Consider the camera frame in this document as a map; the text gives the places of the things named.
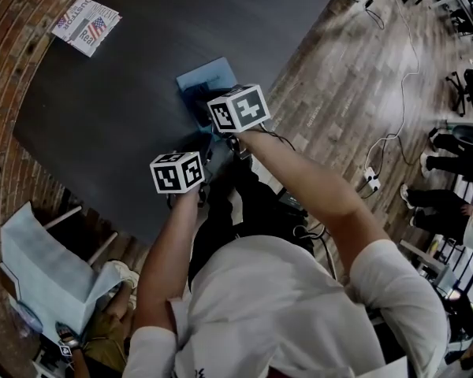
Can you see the person's left forearm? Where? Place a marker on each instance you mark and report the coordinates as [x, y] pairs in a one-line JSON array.
[[165, 258]]

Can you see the blue notebook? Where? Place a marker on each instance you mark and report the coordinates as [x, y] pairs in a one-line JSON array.
[[217, 73]]

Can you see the flag print magazine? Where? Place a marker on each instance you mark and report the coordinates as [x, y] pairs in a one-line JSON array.
[[87, 26]]

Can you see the white table leg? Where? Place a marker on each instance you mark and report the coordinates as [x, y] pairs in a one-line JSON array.
[[62, 218], [102, 248]]

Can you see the person's black trousers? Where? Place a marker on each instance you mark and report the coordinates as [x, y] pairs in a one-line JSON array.
[[228, 207]]

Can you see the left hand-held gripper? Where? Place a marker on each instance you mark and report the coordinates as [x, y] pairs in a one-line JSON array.
[[177, 171]]

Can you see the person's right forearm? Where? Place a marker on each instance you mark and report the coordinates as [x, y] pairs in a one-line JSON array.
[[299, 179]]

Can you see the black device box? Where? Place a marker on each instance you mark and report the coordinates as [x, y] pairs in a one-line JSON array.
[[293, 200]]

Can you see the light blue fabric box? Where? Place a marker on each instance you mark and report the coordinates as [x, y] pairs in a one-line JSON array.
[[51, 266]]

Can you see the white shoe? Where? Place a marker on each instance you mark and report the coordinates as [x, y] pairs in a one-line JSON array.
[[122, 272]]

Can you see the black office chair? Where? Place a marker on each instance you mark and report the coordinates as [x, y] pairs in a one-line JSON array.
[[471, 89]]

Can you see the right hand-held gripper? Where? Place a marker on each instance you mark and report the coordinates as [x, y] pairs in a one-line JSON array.
[[242, 108]]

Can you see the white power strip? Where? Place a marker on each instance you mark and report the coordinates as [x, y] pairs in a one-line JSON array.
[[372, 179]]

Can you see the person's white shirt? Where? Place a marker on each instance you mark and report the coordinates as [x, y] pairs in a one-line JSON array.
[[284, 313]]

